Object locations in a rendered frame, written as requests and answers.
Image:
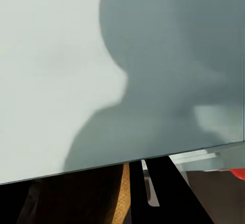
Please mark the microwave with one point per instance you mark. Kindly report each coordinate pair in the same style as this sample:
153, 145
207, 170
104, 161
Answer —
92, 83

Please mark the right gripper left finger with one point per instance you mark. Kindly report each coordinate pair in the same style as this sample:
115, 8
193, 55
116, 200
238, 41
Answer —
12, 199

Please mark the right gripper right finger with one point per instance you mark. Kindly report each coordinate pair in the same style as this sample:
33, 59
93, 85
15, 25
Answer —
178, 203

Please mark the popcorn bag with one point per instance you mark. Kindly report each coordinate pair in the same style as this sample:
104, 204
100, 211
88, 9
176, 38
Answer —
96, 196

